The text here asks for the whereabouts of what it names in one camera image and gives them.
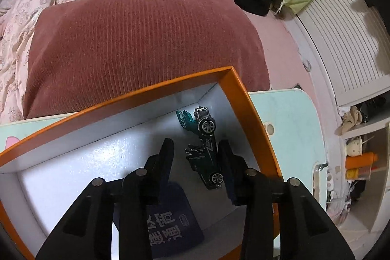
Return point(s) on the white louvered door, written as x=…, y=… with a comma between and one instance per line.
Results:
x=341, y=34

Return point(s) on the orange cardboard box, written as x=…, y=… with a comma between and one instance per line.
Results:
x=243, y=101

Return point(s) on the dark blue card packet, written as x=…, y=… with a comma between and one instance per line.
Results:
x=176, y=217

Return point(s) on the beige crumpled cloth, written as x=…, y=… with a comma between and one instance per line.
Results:
x=350, y=120

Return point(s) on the yellow container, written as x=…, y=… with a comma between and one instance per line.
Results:
x=356, y=173

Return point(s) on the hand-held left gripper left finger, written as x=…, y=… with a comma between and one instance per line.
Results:
x=163, y=162

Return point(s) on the orange bottle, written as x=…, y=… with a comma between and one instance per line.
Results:
x=361, y=160

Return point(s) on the white dotted cup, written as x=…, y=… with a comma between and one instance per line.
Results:
x=354, y=146

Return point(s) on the dark green toy car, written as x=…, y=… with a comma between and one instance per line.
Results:
x=209, y=152

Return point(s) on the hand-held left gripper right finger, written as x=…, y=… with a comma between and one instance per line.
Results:
x=228, y=168

